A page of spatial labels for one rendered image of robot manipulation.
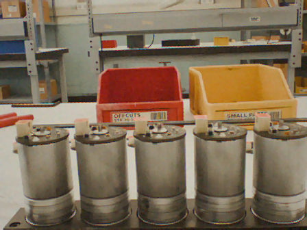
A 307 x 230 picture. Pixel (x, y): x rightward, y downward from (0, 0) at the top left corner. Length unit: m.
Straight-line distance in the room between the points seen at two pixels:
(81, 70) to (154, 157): 4.56
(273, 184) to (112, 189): 0.07
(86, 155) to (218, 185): 0.06
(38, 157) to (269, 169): 0.10
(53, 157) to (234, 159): 0.08
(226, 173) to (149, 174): 0.03
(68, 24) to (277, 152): 4.59
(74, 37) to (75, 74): 0.46
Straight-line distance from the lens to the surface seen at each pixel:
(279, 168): 0.17
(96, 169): 0.17
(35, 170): 0.18
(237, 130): 0.17
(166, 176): 0.17
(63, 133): 0.18
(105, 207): 0.17
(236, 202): 0.17
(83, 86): 4.73
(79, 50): 4.70
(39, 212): 0.18
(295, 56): 2.51
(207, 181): 0.17
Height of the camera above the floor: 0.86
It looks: 13 degrees down
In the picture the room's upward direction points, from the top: 2 degrees counter-clockwise
